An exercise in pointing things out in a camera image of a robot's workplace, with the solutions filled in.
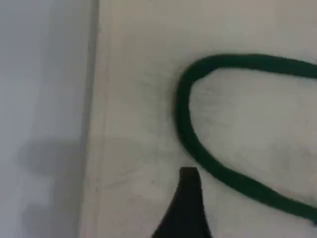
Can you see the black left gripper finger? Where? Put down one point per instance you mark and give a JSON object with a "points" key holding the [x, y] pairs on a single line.
{"points": [[184, 210]]}

